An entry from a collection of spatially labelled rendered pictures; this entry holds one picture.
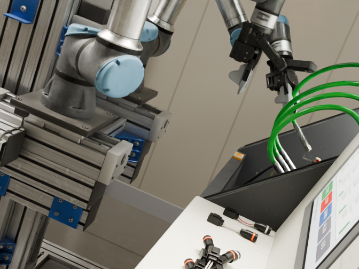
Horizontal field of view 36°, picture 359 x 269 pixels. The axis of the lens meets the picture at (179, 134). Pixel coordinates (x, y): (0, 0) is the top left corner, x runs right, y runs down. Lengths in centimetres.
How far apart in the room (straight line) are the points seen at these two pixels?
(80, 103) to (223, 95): 191
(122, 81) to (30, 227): 75
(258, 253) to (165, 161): 224
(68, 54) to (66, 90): 9
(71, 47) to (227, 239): 62
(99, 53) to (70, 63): 14
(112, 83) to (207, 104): 203
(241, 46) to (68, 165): 61
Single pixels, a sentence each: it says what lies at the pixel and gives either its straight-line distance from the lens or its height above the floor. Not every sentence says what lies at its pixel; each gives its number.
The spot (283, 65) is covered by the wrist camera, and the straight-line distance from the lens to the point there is 165.
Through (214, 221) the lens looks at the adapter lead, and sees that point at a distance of 130.
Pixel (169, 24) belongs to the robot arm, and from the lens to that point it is 205.
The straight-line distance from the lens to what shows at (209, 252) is 106.
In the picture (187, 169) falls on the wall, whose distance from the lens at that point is 344.
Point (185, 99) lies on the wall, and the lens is 334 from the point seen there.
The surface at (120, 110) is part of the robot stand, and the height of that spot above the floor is 97.
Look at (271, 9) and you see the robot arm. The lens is 165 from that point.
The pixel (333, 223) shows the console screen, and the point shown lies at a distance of 91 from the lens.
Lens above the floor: 149
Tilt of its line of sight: 16 degrees down
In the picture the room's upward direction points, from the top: 21 degrees clockwise
